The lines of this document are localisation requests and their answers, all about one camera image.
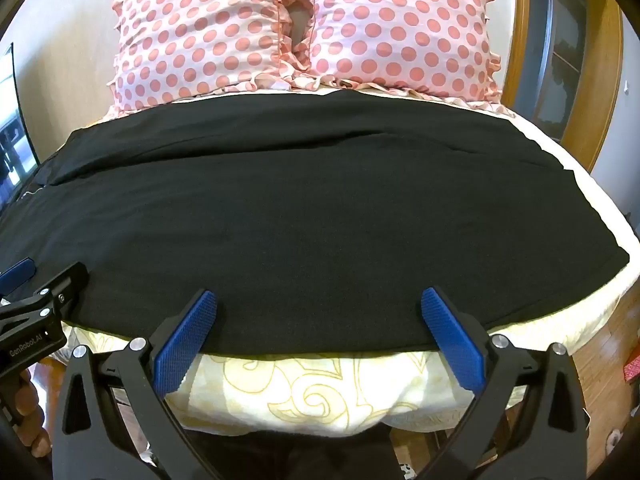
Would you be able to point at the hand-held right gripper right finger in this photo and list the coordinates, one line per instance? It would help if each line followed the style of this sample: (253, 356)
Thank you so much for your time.
(452, 345)

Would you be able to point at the pink polka dot pillow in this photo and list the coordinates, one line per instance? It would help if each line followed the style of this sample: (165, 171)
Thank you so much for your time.
(195, 30)
(405, 25)

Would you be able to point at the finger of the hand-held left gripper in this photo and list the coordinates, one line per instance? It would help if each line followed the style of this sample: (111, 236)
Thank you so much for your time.
(17, 275)
(55, 300)

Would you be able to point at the pink box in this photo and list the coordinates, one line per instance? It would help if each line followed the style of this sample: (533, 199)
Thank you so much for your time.
(632, 367)

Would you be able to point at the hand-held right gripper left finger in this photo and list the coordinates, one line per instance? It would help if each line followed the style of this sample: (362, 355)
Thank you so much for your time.
(184, 347)

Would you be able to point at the yellow patterned bed sheet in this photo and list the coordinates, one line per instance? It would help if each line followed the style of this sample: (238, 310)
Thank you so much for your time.
(310, 390)

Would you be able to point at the person's left hand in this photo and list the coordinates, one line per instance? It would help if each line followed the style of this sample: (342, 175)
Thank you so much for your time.
(32, 410)

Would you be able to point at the black pants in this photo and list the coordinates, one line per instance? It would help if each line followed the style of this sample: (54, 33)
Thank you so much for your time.
(310, 210)

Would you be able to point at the dark glass cabinet door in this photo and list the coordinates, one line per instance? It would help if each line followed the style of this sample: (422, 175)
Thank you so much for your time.
(562, 45)

